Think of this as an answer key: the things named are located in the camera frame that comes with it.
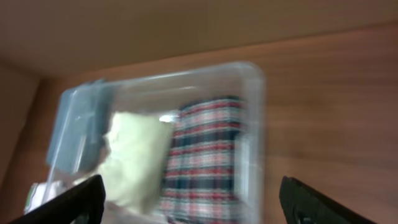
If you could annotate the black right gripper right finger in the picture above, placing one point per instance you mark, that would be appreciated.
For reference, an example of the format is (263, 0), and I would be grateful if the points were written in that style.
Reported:
(302, 204)

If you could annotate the folded white printed t-shirt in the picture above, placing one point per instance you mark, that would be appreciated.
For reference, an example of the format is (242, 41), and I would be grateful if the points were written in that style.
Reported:
(37, 194)

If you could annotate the red navy plaid cloth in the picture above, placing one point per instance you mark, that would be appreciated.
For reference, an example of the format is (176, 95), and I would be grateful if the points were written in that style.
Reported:
(198, 182)

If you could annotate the folded blue denim cloth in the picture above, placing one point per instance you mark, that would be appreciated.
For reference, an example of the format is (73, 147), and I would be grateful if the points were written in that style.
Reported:
(80, 124)

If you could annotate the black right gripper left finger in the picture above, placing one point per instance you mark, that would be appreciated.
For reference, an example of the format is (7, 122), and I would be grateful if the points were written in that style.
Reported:
(83, 203)

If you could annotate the clear plastic storage bin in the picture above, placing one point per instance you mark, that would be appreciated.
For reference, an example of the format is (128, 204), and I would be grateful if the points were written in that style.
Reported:
(162, 96)

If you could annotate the cream cloth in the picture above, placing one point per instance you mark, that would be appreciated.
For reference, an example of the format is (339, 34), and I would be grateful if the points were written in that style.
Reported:
(131, 172)

